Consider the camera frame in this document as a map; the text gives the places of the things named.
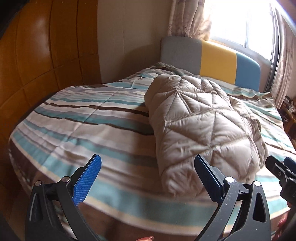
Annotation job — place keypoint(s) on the grey yellow blue headboard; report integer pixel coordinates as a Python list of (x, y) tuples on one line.
[(217, 60)]

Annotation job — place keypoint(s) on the wooden side table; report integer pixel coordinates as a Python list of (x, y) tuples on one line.
[(290, 120)]

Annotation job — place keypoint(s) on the beige quilted down jacket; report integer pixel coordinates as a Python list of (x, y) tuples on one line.
[(198, 129)]

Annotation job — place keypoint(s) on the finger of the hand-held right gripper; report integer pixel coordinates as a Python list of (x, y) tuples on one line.
[(291, 163), (276, 165)]

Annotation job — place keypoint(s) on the brown wooden wardrobe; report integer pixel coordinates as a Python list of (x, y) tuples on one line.
[(46, 58)]

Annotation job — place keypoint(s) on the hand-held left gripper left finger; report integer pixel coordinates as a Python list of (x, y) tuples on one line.
[(86, 178)]

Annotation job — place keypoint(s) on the patterned beige curtain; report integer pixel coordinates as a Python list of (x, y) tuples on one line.
[(286, 64), (187, 18)]

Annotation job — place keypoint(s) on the window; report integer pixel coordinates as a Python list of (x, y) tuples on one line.
[(242, 23)]

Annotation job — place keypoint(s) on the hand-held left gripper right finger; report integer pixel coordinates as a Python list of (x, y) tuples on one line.
[(209, 177)]

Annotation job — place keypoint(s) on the person's left hand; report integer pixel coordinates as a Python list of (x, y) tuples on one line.
[(145, 238)]

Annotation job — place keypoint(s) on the clutter of small boxes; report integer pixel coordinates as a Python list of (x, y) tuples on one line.
[(289, 102)]

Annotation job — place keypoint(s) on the striped bed with sheet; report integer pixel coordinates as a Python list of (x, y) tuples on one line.
[(81, 129)]

